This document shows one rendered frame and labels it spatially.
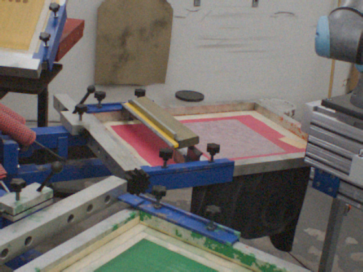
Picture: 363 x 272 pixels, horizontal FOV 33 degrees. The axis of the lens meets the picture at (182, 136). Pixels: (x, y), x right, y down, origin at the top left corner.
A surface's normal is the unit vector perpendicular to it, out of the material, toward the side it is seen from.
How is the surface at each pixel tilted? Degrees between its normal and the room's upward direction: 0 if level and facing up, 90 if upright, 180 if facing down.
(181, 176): 90
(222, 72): 90
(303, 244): 0
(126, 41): 88
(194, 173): 90
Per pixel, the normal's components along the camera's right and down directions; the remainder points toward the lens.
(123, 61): 0.70, 0.33
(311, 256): 0.10, -0.93
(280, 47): 0.46, 0.36
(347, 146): -0.75, 0.17
